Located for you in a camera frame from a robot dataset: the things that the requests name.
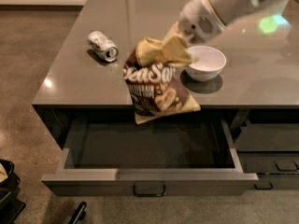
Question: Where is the black base bar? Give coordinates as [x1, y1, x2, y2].
[68, 202, 87, 224]

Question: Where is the open grey top drawer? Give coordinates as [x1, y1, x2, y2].
[42, 119, 258, 196]

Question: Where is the grey counter cabinet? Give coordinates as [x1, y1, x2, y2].
[33, 0, 299, 145]

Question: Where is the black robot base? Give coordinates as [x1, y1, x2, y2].
[0, 159, 26, 224]

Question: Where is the brown chip bag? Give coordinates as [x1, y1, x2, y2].
[122, 37, 201, 124]

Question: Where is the crushed silver soda can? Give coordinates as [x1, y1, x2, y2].
[87, 31, 119, 63]

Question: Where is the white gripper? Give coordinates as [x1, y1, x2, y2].
[162, 0, 226, 67]

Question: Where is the metal drawer handle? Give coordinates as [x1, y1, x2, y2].
[133, 185, 165, 197]

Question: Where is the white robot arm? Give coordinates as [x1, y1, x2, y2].
[162, 0, 272, 66]

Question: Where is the white bowl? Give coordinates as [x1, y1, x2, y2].
[185, 46, 227, 82]

